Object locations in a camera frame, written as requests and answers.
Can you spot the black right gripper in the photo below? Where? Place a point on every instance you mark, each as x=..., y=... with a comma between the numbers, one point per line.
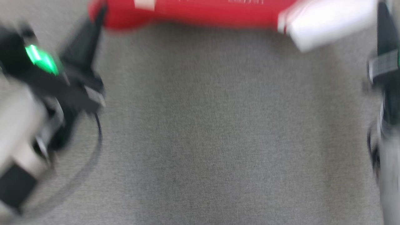
x=386, y=67

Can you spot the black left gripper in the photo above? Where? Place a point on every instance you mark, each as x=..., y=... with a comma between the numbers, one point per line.
x=68, y=84

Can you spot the red garment striped white trim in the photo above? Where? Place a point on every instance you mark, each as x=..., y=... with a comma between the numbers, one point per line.
x=203, y=14

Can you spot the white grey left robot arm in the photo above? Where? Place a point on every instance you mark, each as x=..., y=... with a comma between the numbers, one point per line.
x=15, y=125

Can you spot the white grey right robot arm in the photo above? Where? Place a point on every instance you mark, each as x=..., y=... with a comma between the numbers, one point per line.
x=390, y=175

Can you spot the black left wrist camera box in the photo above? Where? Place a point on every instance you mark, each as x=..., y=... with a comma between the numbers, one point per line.
x=11, y=50

